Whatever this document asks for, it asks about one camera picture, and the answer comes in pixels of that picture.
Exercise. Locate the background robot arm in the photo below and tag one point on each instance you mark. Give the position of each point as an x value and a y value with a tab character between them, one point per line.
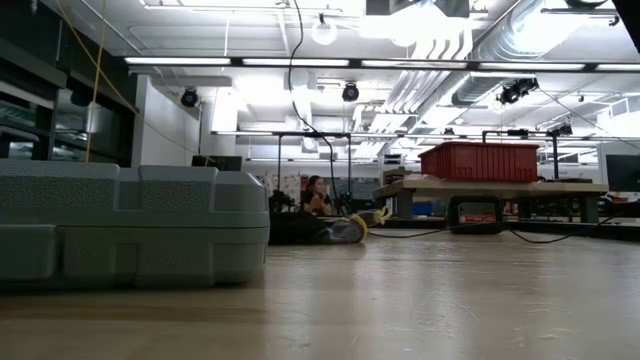
281	202
344	204

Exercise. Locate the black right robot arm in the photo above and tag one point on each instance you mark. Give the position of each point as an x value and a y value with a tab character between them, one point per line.
632	20

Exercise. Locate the person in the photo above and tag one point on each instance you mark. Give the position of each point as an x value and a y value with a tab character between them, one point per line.
316	200

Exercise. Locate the black glove yellow cuff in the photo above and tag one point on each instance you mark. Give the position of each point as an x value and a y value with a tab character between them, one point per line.
345	232
377	216

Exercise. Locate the black ceiling spotlight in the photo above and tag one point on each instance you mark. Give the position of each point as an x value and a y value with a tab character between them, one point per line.
350	93
189	98

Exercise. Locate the black monitor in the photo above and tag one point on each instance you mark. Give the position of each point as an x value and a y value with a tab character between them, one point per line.
625	174
220	163

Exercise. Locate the blue bin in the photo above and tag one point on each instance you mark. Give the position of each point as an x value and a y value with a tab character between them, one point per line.
424	209

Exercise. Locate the round pendant lamp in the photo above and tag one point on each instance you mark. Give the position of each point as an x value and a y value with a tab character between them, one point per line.
324	34

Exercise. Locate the red plastic bin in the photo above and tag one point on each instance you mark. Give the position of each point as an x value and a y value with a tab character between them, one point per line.
480	162

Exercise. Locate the grey plastic case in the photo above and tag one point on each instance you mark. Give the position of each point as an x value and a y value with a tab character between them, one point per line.
150	225

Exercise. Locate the wooden top workbench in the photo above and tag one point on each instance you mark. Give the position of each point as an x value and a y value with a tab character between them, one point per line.
500	189

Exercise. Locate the dark storage shelf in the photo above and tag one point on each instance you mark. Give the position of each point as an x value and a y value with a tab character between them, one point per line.
30	100

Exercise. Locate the black gantry frame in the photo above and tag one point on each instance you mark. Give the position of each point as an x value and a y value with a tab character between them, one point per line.
310	134

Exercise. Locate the overhead light rail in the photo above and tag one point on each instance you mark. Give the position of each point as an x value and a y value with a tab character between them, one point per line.
325	62

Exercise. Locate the silver ventilation duct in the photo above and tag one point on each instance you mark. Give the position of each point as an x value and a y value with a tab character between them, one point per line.
475	90

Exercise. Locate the black pipe bracket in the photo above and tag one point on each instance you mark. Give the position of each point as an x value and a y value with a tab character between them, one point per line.
505	133

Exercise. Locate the black ceiling camera rig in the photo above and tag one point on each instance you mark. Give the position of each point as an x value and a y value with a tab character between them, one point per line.
515	91

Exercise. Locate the black camera stand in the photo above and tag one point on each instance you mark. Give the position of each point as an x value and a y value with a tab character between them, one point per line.
555	160

